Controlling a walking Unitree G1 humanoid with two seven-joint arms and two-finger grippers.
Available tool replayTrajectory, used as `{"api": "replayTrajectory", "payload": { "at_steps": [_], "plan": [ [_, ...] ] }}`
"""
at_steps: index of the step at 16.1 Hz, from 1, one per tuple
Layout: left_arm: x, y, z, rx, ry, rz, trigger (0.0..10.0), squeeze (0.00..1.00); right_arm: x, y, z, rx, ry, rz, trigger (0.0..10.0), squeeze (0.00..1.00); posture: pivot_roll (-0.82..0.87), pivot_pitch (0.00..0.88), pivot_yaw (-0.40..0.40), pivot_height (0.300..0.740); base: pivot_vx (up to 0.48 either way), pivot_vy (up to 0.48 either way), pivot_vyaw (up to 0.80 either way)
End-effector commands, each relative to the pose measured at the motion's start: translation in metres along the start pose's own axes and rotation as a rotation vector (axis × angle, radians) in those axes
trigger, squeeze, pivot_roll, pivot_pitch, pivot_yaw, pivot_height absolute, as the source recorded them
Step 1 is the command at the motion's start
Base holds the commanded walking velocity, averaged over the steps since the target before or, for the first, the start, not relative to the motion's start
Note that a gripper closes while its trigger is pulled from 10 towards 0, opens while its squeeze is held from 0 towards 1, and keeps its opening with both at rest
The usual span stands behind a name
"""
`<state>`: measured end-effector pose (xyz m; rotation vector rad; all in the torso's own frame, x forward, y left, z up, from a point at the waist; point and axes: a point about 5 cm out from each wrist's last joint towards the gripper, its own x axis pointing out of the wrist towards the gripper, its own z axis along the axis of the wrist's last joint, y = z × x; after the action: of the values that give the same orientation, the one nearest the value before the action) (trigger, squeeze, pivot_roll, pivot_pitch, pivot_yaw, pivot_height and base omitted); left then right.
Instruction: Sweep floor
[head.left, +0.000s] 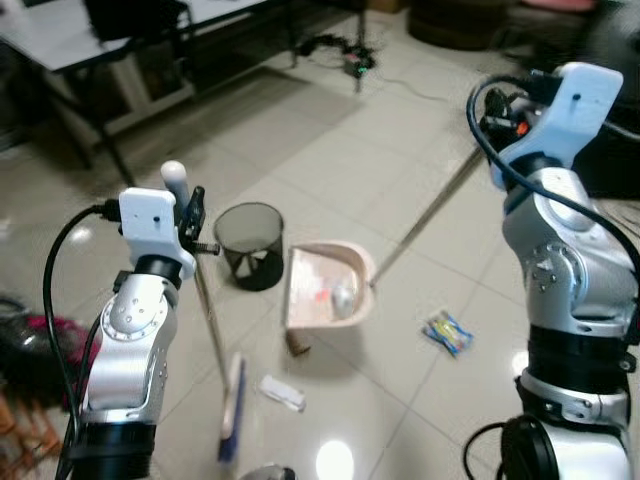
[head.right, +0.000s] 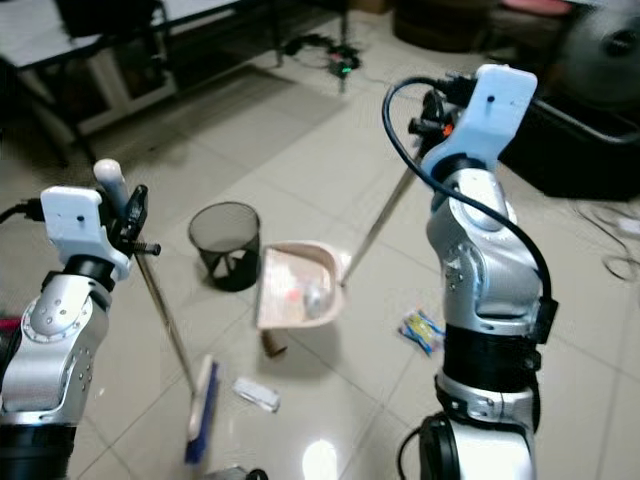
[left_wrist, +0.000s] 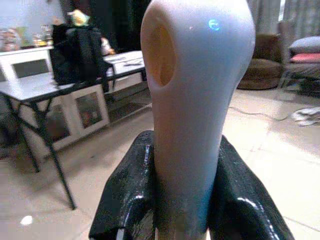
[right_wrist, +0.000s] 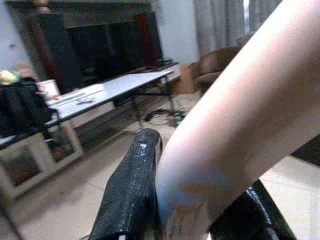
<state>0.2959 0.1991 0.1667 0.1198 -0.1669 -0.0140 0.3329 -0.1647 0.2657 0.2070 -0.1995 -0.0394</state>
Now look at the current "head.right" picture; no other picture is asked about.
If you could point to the white cabinet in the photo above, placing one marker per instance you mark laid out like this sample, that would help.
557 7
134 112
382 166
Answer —
125 80

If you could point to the black bag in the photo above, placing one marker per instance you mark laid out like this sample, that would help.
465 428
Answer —
105 14

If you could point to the brown cardboard tube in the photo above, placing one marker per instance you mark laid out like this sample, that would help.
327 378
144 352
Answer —
274 344

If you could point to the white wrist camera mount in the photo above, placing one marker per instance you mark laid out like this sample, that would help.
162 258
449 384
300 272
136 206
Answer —
75 225
495 110

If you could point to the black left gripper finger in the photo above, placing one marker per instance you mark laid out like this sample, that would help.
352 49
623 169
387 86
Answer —
135 205

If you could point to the grey table with black legs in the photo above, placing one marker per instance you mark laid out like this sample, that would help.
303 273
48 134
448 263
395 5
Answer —
30 30

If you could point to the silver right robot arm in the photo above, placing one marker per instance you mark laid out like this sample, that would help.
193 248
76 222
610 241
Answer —
490 270

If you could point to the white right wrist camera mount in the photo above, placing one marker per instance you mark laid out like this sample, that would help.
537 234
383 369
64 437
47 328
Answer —
495 110

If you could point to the black box stand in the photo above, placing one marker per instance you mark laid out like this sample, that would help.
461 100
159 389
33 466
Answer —
585 155

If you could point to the white paper packet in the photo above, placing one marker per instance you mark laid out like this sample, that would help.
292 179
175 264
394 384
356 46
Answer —
256 394

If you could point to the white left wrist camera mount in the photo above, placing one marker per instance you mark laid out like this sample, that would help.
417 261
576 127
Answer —
75 225

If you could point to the clear crumpled plastic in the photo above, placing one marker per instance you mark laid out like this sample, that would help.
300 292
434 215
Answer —
318 298

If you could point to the chair with pink cushion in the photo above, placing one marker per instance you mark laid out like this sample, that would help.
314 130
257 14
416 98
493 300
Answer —
538 6

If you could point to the round brown ottoman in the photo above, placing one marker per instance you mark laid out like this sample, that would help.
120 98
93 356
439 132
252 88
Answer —
445 22

